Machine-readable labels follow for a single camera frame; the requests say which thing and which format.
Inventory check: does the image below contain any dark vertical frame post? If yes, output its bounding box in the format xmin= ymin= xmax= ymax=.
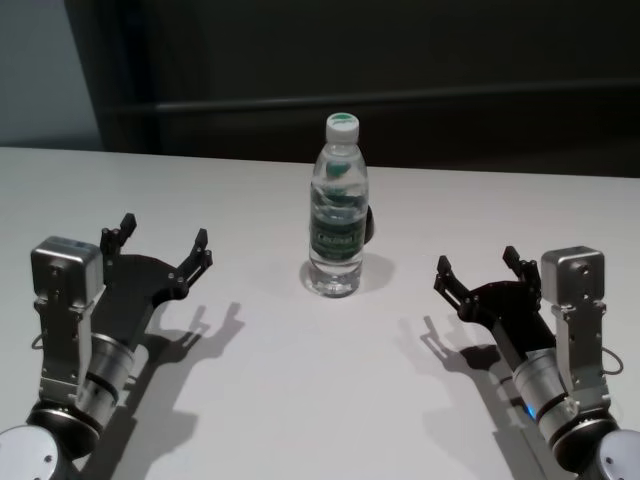
xmin=63 ymin=0 xmax=166 ymax=154

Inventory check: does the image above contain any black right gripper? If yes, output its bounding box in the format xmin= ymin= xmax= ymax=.
xmin=433 ymin=245 xmax=559 ymax=364

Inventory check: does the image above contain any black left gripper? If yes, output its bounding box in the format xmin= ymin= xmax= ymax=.
xmin=91 ymin=213 xmax=214 ymax=346

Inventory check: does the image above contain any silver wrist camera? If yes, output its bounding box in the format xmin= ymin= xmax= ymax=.
xmin=29 ymin=235 xmax=107 ymax=401
xmin=540 ymin=244 xmax=614 ymax=401

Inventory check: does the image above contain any thin grey horizontal rail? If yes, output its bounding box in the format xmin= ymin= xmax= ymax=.
xmin=114 ymin=94 xmax=640 ymax=115

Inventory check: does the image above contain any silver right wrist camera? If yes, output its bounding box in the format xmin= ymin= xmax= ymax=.
xmin=540 ymin=244 xmax=614 ymax=401

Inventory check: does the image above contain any thin right wrist cable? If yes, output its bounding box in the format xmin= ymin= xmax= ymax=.
xmin=602 ymin=347 xmax=626 ymax=376

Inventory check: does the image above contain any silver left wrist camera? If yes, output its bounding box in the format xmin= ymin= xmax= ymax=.
xmin=29 ymin=235 xmax=107 ymax=401

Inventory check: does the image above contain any clear water bottle green label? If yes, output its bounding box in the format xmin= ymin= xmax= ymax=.
xmin=307 ymin=112 xmax=370 ymax=299

